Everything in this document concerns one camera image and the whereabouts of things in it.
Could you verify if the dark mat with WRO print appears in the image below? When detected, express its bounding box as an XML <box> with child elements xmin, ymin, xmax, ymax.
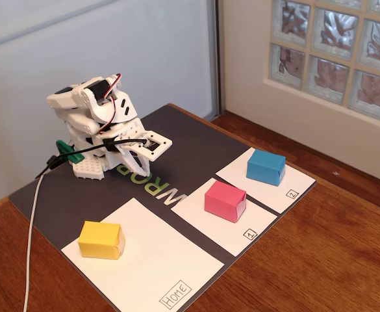
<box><xmin>8</xmin><ymin>103</ymin><xmax>317</xmax><ymax>312</ymax></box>

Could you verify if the white cable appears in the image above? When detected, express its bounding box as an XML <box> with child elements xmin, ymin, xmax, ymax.
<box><xmin>22</xmin><ymin>174</ymin><xmax>46</xmax><ymax>312</ymax></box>

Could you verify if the white paper marked 2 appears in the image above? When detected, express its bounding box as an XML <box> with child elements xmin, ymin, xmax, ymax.
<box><xmin>214</xmin><ymin>147</ymin><xmax>317</xmax><ymax>215</ymax></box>

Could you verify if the frosted white door panel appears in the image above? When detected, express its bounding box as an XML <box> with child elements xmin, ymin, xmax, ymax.
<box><xmin>0</xmin><ymin>0</ymin><xmax>218</xmax><ymax>209</ymax></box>

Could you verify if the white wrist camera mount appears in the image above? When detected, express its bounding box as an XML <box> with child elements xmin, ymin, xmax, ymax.
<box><xmin>134</xmin><ymin>129</ymin><xmax>173</xmax><ymax>163</ymax></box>

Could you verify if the green clamp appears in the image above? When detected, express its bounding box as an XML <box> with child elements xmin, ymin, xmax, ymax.
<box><xmin>55</xmin><ymin>139</ymin><xmax>86</xmax><ymax>163</ymax></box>

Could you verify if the blue paper box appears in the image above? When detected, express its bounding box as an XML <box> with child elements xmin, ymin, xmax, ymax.
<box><xmin>246</xmin><ymin>149</ymin><xmax>287</xmax><ymax>187</ymax></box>

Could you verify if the red black servo wire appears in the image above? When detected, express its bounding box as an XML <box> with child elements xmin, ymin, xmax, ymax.
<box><xmin>97</xmin><ymin>73</ymin><xmax>123</xmax><ymax>134</ymax></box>

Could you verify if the white paper marked HOME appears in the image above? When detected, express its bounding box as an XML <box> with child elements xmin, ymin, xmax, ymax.
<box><xmin>60</xmin><ymin>197</ymin><xmax>225</xmax><ymax>312</ymax></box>

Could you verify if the black cable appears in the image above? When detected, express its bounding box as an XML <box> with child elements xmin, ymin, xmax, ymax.
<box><xmin>35</xmin><ymin>138</ymin><xmax>148</xmax><ymax>179</ymax></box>

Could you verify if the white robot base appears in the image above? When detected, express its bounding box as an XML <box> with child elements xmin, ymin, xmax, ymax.
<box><xmin>71</xmin><ymin>129</ymin><xmax>111</xmax><ymax>181</ymax></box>

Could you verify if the red paper box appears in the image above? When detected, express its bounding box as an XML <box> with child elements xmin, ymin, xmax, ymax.
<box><xmin>204</xmin><ymin>180</ymin><xmax>247</xmax><ymax>224</ymax></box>

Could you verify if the yellow paper box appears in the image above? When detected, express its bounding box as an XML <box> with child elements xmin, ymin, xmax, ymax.
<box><xmin>77</xmin><ymin>220</ymin><xmax>126</xmax><ymax>261</ymax></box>

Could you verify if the grey metal door frame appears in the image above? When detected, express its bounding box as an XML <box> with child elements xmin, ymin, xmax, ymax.
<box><xmin>205</xmin><ymin>0</ymin><xmax>225</xmax><ymax>121</ymax></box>

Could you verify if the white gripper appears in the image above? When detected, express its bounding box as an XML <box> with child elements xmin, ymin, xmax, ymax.
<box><xmin>105</xmin><ymin>118</ymin><xmax>152</xmax><ymax>178</ymax></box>

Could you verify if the white paper marked 1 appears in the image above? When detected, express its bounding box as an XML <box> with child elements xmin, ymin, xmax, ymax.
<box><xmin>170</xmin><ymin>177</ymin><xmax>278</xmax><ymax>257</ymax></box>

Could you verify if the glass block window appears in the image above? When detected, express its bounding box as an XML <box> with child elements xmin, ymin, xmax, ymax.
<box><xmin>269</xmin><ymin>0</ymin><xmax>380</xmax><ymax>126</ymax></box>

